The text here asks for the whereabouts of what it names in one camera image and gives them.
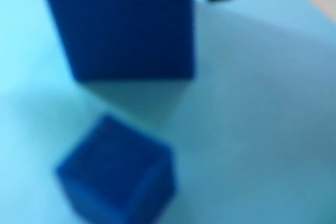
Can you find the small blue cube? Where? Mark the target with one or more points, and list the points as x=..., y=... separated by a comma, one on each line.
x=126, y=24

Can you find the light blue paper square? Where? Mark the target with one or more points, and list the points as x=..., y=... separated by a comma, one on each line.
x=262, y=129

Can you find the tiny blue cube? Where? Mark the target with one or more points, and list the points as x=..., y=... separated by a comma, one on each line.
x=115, y=171

